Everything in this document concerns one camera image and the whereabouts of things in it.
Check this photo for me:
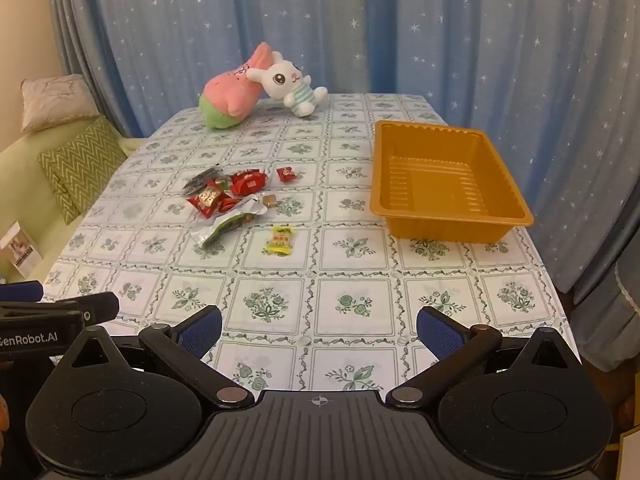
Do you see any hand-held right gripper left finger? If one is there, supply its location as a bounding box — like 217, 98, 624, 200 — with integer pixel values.
54, 305, 256, 411

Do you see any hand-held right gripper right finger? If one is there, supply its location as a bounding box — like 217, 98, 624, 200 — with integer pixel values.
385, 305, 586, 411

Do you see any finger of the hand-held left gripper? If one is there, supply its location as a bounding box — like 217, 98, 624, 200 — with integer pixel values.
0, 281, 45, 304
0, 291, 121, 322

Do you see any white red candy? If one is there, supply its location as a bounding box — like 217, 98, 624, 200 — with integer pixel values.
192, 196, 269, 251

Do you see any yellow candy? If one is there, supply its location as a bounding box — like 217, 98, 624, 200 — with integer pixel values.
264, 226, 295, 257

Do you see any red packet with beige label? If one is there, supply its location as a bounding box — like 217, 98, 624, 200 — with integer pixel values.
187, 183, 224, 219

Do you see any dark striped snack packet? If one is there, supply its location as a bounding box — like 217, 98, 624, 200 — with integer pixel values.
181, 166, 222, 197

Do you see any orange plastic tray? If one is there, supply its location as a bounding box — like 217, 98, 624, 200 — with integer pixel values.
369, 120, 535, 242

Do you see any red packet with white marks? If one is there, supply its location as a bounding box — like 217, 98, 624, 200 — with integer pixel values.
229, 170, 267, 196

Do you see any light green sofa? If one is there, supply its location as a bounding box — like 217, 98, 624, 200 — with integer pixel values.
0, 125, 146, 286

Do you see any floral checked tablecloth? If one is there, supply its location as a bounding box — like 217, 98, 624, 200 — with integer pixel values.
42, 92, 583, 396

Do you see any green zigzag pillow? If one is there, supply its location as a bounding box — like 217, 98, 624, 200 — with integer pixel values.
37, 116, 128, 218

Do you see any grey lace-trimmed cloth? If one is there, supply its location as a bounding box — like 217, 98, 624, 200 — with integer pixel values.
572, 247, 640, 373

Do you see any beige pillow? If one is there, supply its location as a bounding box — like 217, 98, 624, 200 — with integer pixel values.
20, 74, 101, 133

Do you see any pink green plush toy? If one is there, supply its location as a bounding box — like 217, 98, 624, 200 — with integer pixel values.
199, 42, 273, 132

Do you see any white rabbit plush toy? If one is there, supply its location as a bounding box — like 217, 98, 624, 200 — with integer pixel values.
245, 51, 328, 119

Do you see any blue star curtain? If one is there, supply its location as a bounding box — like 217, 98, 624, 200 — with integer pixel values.
47, 0, 640, 311

